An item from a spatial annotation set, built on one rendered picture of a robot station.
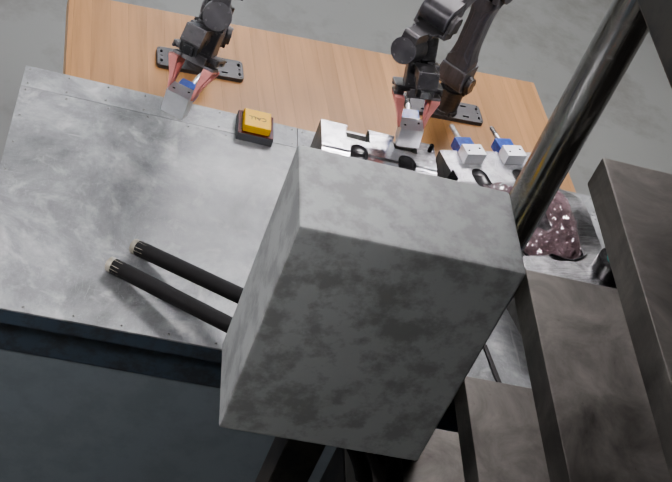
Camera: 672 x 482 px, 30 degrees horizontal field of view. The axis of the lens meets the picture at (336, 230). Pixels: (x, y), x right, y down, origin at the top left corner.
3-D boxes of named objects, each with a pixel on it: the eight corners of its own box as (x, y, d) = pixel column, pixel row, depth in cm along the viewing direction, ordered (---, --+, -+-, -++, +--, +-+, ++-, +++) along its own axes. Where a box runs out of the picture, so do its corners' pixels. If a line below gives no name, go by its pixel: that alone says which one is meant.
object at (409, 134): (393, 102, 278) (398, 85, 274) (415, 104, 279) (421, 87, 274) (395, 146, 270) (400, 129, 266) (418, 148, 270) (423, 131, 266)
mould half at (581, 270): (430, 168, 284) (448, 131, 277) (526, 169, 296) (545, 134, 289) (520, 335, 252) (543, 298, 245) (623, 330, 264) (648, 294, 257)
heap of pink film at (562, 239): (472, 184, 275) (486, 157, 270) (540, 185, 282) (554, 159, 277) (521, 270, 258) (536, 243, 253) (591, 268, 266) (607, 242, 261)
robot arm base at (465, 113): (495, 101, 299) (489, 83, 304) (417, 86, 293) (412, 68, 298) (482, 126, 304) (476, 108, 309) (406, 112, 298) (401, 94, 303)
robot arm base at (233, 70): (252, 55, 281) (250, 37, 286) (164, 38, 275) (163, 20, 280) (243, 83, 286) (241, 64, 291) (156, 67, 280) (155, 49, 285)
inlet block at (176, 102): (188, 79, 263) (194, 59, 260) (209, 90, 263) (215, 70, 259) (160, 109, 253) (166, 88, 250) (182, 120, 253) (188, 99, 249)
